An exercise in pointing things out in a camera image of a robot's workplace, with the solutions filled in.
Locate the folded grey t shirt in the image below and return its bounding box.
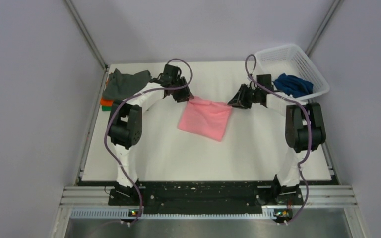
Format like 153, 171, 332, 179
102, 69, 151, 101

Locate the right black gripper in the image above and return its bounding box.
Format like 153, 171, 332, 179
228, 84, 262, 110

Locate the white plastic basket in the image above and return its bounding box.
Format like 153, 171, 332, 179
254, 44, 330, 101

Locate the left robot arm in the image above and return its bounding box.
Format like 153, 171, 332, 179
104, 64, 193, 205

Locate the right aluminium frame post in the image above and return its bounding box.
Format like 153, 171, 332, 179
305, 0, 344, 57

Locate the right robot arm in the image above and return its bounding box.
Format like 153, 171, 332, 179
227, 74, 326, 204

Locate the white slotted cable duct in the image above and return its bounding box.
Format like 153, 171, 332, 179
70, 207, 277, 221

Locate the pink t shirt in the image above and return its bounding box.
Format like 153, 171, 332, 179
178, 97, 233, 141

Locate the aluminium frame post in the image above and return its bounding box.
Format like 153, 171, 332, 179
62, 0, 108, 70
305, 0, 344, 57

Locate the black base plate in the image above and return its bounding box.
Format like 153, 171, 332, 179
77, 178, 305, 216

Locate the crumpled blue t shirt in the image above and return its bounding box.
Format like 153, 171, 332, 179
273, 73, 314, 98

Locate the left aluminium frame post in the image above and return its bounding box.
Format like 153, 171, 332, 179
62, 0, 108, 70

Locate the folded green t shirt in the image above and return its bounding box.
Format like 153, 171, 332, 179
101, 106, 111, 112

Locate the folded orange t shirt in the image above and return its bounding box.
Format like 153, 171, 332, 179
100, 98, 114, 107

